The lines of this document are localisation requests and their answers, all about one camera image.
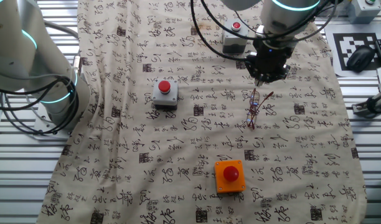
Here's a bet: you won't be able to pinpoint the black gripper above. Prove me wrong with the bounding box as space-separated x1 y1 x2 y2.
244 40 293 87

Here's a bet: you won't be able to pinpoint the dark red framed glasses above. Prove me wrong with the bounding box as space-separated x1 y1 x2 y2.
245 88 275 130

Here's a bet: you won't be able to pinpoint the grey box flat red button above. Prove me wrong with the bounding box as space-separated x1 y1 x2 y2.
222 20 250 54

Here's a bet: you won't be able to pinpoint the beige calligraphy print cloth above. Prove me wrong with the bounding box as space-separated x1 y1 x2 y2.
36 0 368 224

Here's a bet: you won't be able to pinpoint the black computer mouse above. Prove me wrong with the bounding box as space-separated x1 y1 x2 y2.
346 45 376 73

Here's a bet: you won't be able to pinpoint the grey box mushroom red button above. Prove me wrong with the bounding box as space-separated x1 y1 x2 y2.
152 78 179 110

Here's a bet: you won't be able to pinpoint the black white fiducial marker sheet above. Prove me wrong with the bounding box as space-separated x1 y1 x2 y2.
327 30 381 78

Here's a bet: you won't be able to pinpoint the orange box red button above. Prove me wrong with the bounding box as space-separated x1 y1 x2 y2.
214 159 247 194

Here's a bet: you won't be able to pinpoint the grey box green button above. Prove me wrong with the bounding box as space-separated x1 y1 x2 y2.
347 0 381 25

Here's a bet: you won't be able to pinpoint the metal base connector plug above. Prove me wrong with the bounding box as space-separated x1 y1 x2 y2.
72 55 83 77

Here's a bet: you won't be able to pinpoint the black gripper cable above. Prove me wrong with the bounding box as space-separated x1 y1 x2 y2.
199 0 339 43
190 0 252 62

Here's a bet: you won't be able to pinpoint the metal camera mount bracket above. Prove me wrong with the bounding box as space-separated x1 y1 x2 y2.
352 92 381 118

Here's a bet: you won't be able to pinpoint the black base cable bundle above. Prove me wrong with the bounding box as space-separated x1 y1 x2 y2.
0 73 80 135

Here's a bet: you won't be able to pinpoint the grey base cable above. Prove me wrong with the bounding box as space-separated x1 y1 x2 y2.
42 20 80 40

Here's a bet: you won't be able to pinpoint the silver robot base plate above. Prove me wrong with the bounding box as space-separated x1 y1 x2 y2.
33 109 75 141

